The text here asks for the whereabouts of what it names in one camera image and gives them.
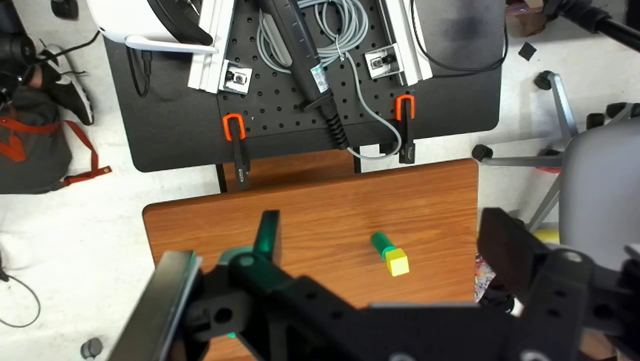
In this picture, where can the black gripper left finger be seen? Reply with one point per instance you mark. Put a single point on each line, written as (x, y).
(294, 317)

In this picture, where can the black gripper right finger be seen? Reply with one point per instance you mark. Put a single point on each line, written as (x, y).
(552, 285)

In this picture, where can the small yellow cube block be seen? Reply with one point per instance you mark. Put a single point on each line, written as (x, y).
(397, 262)

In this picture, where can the green cylinder block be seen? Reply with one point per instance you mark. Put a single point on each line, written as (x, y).
(383, 244)

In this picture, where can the grey office chair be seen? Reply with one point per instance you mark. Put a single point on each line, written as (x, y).
(596, 178)

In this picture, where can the wooden table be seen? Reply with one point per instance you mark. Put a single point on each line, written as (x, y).
(327, 228)

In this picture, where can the orange black clamp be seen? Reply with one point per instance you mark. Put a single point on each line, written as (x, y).
(234, 134)
(405, 112)

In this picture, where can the black orange backpack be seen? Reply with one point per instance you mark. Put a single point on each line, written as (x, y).
(34, 156)

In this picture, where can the aluminium rail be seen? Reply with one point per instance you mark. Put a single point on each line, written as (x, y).
(211, 70)
(403, 54)

